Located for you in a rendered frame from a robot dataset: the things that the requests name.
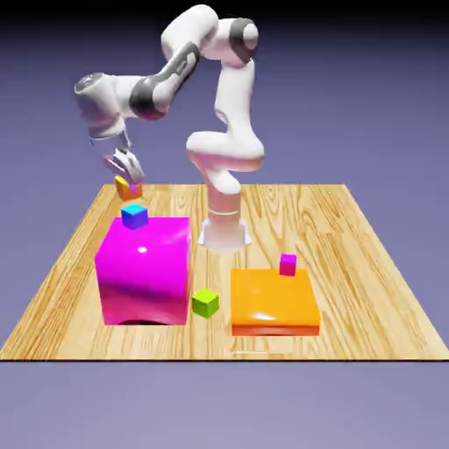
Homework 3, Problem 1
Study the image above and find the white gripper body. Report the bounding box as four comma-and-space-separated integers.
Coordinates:
102, 146, 146, 185

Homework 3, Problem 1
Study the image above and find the small orange cube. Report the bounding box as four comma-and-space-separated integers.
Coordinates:
114, 175, 143, 202

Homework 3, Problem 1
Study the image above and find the small blue cube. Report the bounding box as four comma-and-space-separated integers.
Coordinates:
120, 203, 149, 232

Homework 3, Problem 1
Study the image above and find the small green cube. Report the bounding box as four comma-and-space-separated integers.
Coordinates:
191, 288, 221, 319

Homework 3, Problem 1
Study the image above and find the small pink cube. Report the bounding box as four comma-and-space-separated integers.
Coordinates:
279, 253, 298, 277

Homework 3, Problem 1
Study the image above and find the large magenta box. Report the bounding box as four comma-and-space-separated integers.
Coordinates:
94, 216, 191, 327

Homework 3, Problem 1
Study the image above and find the large orange box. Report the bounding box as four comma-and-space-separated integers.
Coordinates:
230, 267, 321, 338

